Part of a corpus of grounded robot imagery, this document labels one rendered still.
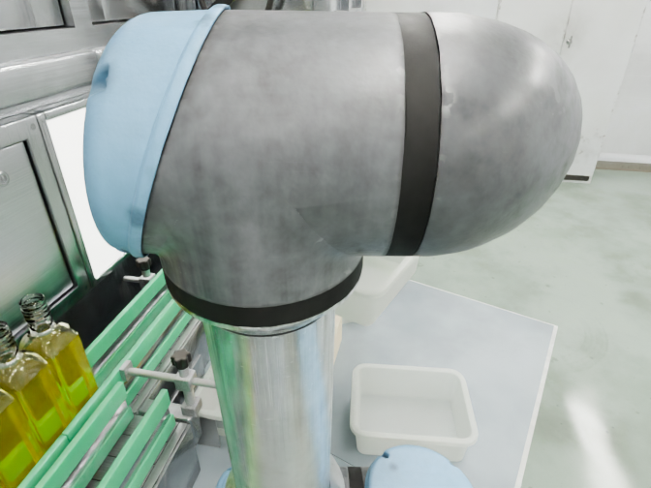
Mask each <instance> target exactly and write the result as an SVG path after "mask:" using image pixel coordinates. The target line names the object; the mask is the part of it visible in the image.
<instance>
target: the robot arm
mask: <svg viewBox="0 0 651 488"><path fill-rule="evenodd" d="M582 116H583V114H582V103H581V97H580V94H579V91H578V88H577V85H576V82H575V78H574V75H573V73H572V72H571V70H570V68H569V67H568V65H567V64H566V62H565V61H564V60H563V59H562V57H561V56H560V55H559V54H558V53H557V51H555V50H554V49H553V48H551V47H550V46H549V45H547V44H546V43H545V42H544V41H542V40H541V39H539V38H538V37H536V36H534V35H532V34H531V33H529V32H527V31H525V30H522V29H520V28H517V27H515V26H512V25H510V24H507V23H506V22H502V21H499V20H495V19H491V18H487V17H482V16H477V15H468V14H463V13H442V12H421V13H395V12H328V11H263V10H231V7H230V6H229V5H225V4H217V5H214V6H212V7H211V8H210V9H209V10H197V11H173V12H152V13H146V14H143V15H138V16H136V17H134V18H132V19H130V20H129V21H127V22H126V23H125V24H124V25H122V26H121V27H120V28H119V29H118V30H117V31H116V33H115V34H114V35H113V36H112V38H111V39H110V40H109V42H108V44H107V46H106V47H105V49H104V51H103V53H102V55H101V58H100V60H99V62H98V65H97V67H96V70H95V73H94V76H93V79H92V85H91V90H90V94H89V97H88V99H87V104H86V110H85V116H84V126H83V143H82V160H83V175H84V184H85V191H86V195H87V200H88V204H89V208H90V212H91V215H92V218H93V221H94V223H95V226H96V228H97V230H98V232H99V233H100V234H101V236H102V237H103V239H104V240H105V241H106V242H107V243H108V244H109V245H110V247H112V248H115V249H116V250H117V251H119V252H121V253H129V254H131V255H132V256H133V257H135V258H145V257H147V256H148V255H149V254H156V255H158V256H159V258H160V261H161V264H162V268H163V272H164V276H165V280H166V284H167V287H168V290H169V293H170V295H171V297H172V299H173V300H174V302H175V303H176V304H177V305H178V306H179V307H180V308H181V309H182V310H183V311H185V312H186V313H187V314H189V315H190V316H192V317H194V318H195V319H197V320H200V321H202V323H203V328H204V333H205V338H206V343H207V347H208V352H209V357H210V362H211V367H212V372H213V377H214V381H215V386H216V391H217V396H218V401H219V406H220V411H221V415H222V420H223V425H224V430H225V435H226V440H227V445H228V450H229V454H230V459H231V464H232V466H231V467H230V468H228V469H227V470H226V471H225V472H223V474H222V475H221V477H220V479H219V481H218V483H217V485H216V488H473V486H472V484H471V483H470V481H469V480H468V478H467V477H466V476H465V474H464V473H463V472H462V471H461V470H460V469H459V468H457V467H456V466H454V465H453V464H451V463H450V460H449V459H447V458H446V457H445V456H443V455H441V454H440V453H438V452H436V451H434V450H431V449H429V448H426V447H422V446H418V445H410V444H404V445H398V446H394V447H392V448H389V449H387V450H385V451H384V453H383V455H381V456H378V457H377V458H376V459H375V460H374V462H373V463H372V464H371V465H370V467H339V466H338V464H337V462H336V461H335V459H334V458H333V457H332V455H331V454H330V448H331V419H332V389H333V360H334V331H335V309H336V308H337V307H339V306H340V305H341V304H342V303H343V302H345V301H346V300H347V298H348V297H349V296H350V295H351V294H352V293H353V292H354V290H355V289H356V287H357V285H358V282H359V280H360V277H361V272H362V266H363V257H384V256H386V257H434V256H440V255H447V254H454V253H459V252H463V251H467V250H471V249H474V248H477V247H479V246H481V245H483V244H486V243H488V242H490V241H492V240H494V239H496V238H498V237H500V236H503V235H505V234H507V233H509V232H510V231H512V230H513V229H516V228H517V227H518V226H520V225H521V224H522V223H524V222H525V221H526V220H527V219H529V218H530V217H531V216H533V215H534V214H535V213H536V212H537V211H539V210H540V209H541V208H542V207H543V205H544V204H545V203H546V202H547V201H548V199H549V198H550V197H551V196H552V195H553V194H554V192H555V191H556V190H557V189H558V188H559V187H560V185H561V183H562V181H563V180H564V178H565V176H566V174H567V173H568V171H569V169H570V167H571V165H572V164H573V162H574V157H575V154H576V151H577V148H578V146H579V142H580V137H581V127H582Z"/></svg>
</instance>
